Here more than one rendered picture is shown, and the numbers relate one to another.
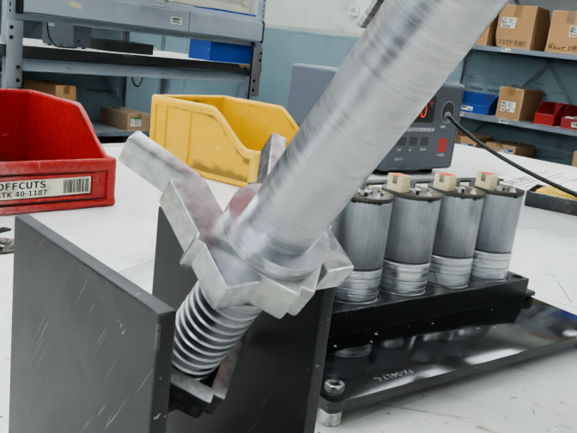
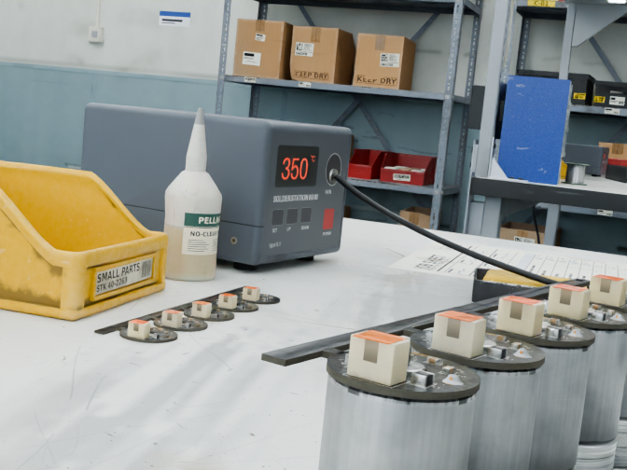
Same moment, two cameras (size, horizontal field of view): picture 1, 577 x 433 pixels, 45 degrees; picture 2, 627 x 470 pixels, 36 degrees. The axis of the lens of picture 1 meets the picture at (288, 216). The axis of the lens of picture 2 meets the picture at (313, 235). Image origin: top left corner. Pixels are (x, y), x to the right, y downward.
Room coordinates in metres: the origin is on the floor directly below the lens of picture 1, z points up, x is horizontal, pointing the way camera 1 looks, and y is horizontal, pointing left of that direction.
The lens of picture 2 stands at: (0.11, 0.06, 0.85)
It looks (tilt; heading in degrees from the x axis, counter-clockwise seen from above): 7 degrees down; 343
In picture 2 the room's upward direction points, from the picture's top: 6 degrees clockwise
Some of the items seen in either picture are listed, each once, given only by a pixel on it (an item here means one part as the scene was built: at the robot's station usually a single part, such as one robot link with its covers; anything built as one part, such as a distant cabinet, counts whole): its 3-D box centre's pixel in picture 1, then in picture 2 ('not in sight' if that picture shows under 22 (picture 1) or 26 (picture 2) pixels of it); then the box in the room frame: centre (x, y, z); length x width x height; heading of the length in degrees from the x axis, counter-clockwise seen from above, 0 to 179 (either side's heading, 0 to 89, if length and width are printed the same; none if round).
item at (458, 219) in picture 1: (446, 242); (565, 412); (0.30, -0.07, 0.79); 0.02 x 0.02 x 0.05
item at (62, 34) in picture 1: (66, 34); not in sight; (2.90, 0.98, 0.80); 0.15 x 0.12 x 0.10; 72
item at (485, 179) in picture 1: (487, 180); (608, 290); (0.31, -0.09, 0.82); 0.01 x 0.01 x 0.01; 38
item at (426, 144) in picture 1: (371, 118); (216, 184); (0.77, -0.08, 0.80); 0.15 x 0.12 x 0.10; 44
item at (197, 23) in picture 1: (158, 20); not in sight; (3.08, 0.65, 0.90); 1.30 x 0.06 x 0.12; 142
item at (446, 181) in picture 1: (446, 181); (569, 301); (0.30, -0.07, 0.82); 0.01 x 0.01 x 0.01; 38
